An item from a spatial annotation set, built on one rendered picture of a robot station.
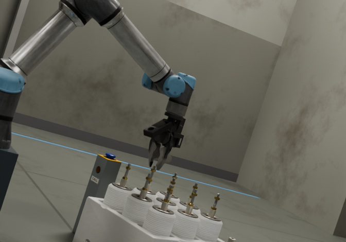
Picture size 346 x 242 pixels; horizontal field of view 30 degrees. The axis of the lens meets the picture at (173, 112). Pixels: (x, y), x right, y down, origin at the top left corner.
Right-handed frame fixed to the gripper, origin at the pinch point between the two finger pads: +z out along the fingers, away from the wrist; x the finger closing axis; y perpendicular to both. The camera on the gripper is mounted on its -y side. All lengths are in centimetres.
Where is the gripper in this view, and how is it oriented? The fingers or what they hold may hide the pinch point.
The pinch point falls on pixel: (153, 165)
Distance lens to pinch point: 238.7
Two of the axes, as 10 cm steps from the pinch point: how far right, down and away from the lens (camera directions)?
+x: -7.2, -2.7, 6.4
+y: 6.2, 1.8, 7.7
